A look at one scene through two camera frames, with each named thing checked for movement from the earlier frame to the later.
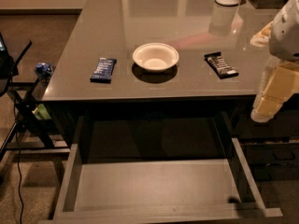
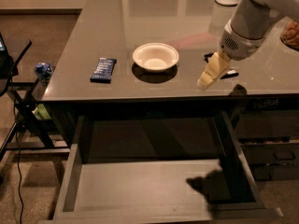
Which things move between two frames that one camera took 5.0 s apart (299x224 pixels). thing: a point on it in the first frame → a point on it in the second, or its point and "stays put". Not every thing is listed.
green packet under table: x=41 y=112 stays put
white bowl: x=155 y=57 stays put
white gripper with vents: x=285 y=38 → x=239 y=46
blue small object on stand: x=43 y=70 stays put
